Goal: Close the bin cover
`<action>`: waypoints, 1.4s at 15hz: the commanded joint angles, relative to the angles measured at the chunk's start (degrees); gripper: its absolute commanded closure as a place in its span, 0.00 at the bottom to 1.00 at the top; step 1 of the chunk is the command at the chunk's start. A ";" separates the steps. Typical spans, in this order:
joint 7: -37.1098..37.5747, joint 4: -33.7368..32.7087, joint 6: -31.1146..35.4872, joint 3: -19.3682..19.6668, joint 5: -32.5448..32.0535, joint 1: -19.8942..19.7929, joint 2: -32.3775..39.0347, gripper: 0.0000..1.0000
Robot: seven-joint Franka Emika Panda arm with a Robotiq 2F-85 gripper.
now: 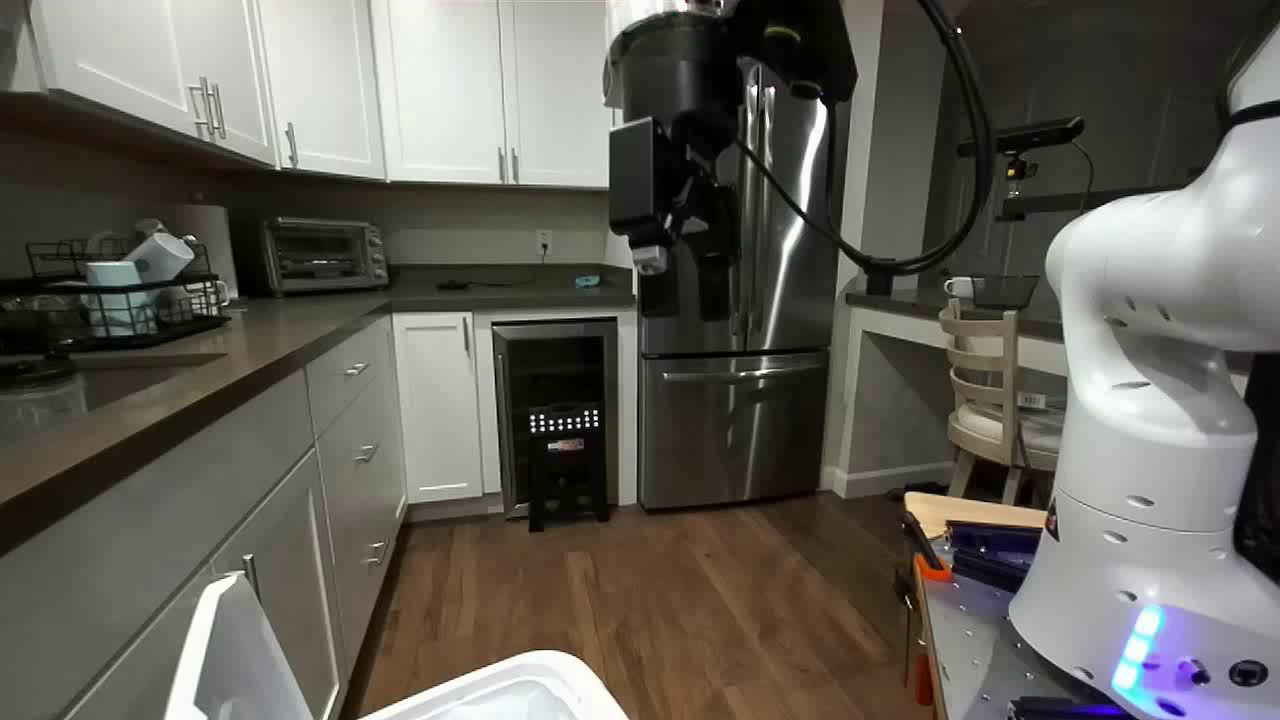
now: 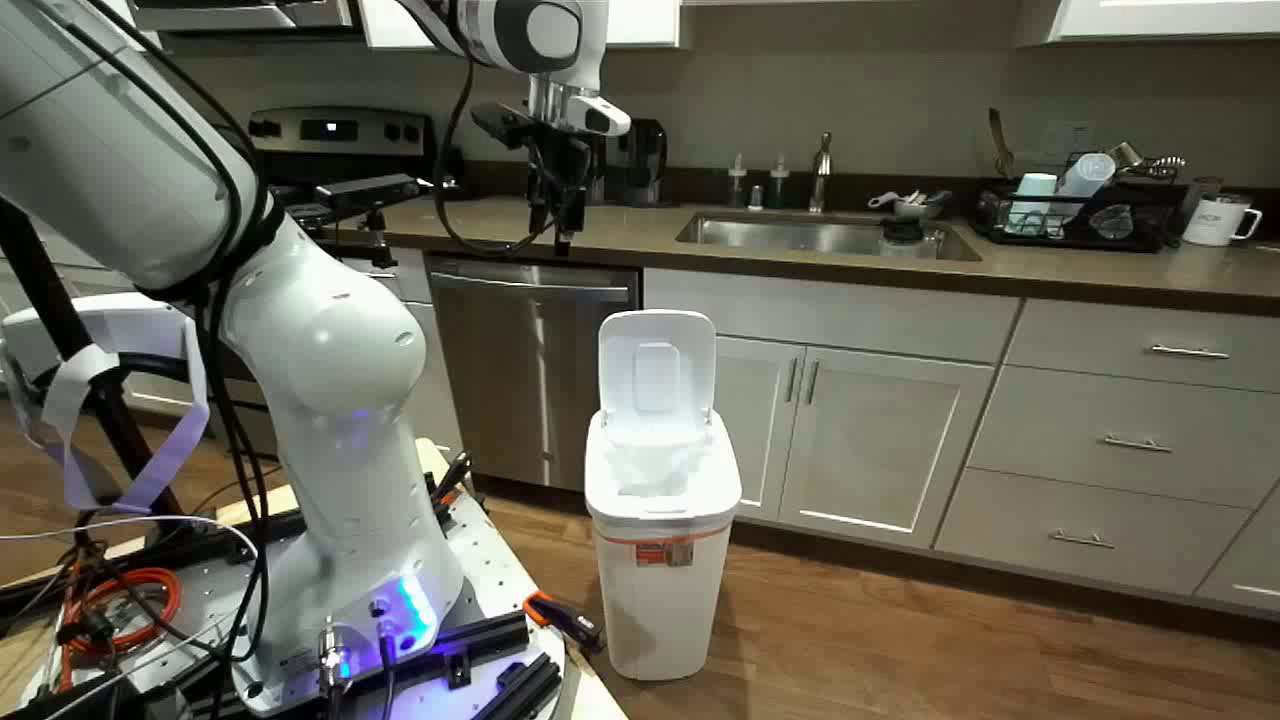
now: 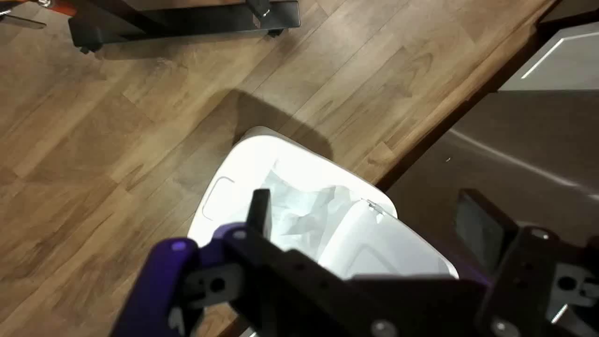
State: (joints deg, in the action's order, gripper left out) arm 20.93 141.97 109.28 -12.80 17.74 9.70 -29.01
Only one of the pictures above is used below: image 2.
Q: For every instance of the white mug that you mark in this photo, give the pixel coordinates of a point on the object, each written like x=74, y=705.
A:
x=1220, y=221

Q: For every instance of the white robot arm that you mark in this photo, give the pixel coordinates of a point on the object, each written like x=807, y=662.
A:
x=118, y=161

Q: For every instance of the white trash bin body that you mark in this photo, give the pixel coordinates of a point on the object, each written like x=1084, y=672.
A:
x=662, y=518

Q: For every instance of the chrome kitchen faucet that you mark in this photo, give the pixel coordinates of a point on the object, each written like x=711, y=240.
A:
x=822, y=172

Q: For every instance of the robot base mounting table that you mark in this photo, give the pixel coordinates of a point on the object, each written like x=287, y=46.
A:
x=458, y=623

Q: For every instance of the stainless steel sink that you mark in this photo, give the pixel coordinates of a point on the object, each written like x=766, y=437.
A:
x=822, y=238

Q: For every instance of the black dish rack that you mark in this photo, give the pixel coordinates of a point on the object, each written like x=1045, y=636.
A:
x=1115, y=216

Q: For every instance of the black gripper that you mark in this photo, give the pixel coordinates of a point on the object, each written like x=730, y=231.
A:
x=561, y=164

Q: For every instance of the stainless steel dishwasher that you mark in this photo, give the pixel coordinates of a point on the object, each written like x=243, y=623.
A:
x=521, y=361

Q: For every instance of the black coffee maker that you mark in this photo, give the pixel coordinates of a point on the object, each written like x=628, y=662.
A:
x=636, y=164

